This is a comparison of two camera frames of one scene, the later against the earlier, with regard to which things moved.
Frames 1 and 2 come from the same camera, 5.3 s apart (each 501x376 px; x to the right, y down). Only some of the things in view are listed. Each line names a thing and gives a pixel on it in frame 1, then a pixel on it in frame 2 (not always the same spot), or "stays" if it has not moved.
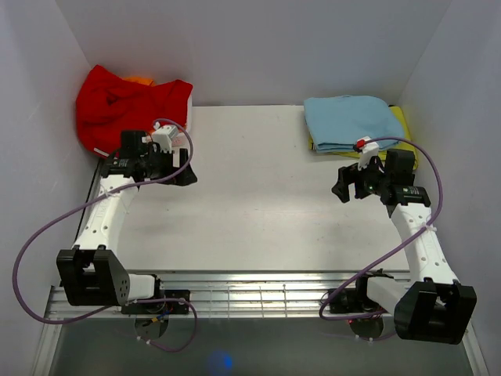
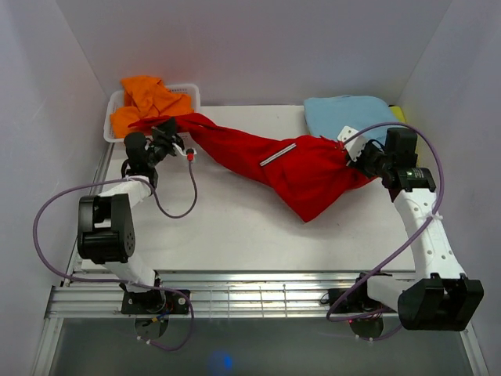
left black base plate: x=160 y=307 stays
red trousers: x=107 y=105 → x=312 y=171
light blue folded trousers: x=335 y=124 stays
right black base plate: x=348 y=301 stays
